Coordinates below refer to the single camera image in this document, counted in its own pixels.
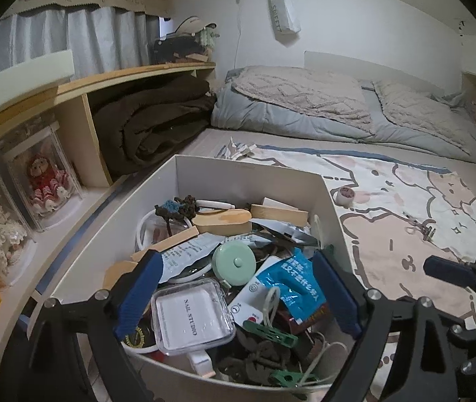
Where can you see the mint green tape measure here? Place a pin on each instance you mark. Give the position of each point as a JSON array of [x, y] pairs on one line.
[[231, 261]]

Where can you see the blue packet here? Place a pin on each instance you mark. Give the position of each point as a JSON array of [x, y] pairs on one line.
[[292, 276]]

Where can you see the green knitted item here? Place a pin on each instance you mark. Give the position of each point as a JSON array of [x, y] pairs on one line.
[[208, 37]]

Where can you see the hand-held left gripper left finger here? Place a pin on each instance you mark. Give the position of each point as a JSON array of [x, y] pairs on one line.
[[137, 297]]

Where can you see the small tape roll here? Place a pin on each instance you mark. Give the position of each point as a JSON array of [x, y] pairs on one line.
[[344, 197]]

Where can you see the white foam board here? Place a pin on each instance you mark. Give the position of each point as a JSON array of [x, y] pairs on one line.
[[24, 71]]

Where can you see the dark crochet item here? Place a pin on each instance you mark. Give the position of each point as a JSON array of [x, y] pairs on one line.
[[175, 208]]

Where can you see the black round badge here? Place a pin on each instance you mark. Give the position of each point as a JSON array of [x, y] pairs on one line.
[[137, 336]]

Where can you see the grey curtain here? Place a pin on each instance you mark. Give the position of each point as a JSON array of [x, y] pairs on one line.
[[87, 37]]

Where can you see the brown felt pieces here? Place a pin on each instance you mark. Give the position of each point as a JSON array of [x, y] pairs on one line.
[[250, 356]]

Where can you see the light wooden oval brush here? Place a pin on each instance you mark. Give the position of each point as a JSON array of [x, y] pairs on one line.
[[221, 222]]

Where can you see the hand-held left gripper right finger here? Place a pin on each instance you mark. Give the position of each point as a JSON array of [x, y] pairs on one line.
[[338, 297]]

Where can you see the white hanging pouch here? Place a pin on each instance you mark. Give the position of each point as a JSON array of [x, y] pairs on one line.
[[284, 10]]

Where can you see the white paper strips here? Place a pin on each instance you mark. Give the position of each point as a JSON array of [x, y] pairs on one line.
[[238, 149]]

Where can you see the wooden block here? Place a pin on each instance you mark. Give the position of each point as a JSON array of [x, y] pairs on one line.
[[280, 215]]

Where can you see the wooden pieces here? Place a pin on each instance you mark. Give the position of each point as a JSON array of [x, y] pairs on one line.
[[192, 57]]

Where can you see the small white tube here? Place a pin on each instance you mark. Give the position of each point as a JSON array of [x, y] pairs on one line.
[[200, 362]]

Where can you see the clear plastic case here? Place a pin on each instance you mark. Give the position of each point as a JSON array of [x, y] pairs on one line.
[[192, 318]]

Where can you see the beige quilted pillow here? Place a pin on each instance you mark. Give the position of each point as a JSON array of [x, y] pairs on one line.
[[422, 113], [301, 92]]

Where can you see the red doll in clear box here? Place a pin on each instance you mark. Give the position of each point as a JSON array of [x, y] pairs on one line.
[[45, 180]]

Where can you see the flat wooden stick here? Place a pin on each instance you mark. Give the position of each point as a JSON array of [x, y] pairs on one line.
[[171, 240]]

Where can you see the white pen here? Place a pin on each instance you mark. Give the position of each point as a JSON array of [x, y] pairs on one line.
[[215, 205]]

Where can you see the beige cap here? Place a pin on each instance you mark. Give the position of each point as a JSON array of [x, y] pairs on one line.
[[192, 25]]

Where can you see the printed blanket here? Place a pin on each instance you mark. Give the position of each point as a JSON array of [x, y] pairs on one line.
[[401, 226]]

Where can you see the grey duvet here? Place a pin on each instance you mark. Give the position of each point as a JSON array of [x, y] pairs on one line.
[[288, 119]]

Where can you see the white cardboard box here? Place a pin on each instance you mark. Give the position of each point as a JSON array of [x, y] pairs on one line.
[[242, 180]]

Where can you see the black bag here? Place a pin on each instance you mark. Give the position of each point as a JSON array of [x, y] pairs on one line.
[[171, 50]]

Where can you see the white card with red dot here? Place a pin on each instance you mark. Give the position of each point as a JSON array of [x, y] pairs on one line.
[[248, 301]]

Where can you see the metal clip with green piece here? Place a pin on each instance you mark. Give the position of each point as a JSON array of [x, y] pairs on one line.
[[424, 230]]

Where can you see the brown folded blanket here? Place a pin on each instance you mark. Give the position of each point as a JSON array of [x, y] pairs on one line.
[[150, 125]]

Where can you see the white paper sachet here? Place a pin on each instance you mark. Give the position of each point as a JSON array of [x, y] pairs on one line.
[[192, 255]]

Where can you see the beige bed mattress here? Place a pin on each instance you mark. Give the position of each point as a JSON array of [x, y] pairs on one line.
[[208, 146]]

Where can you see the green plastic clip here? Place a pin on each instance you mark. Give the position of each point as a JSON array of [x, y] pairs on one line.
[[290, 379], [269, 331]]

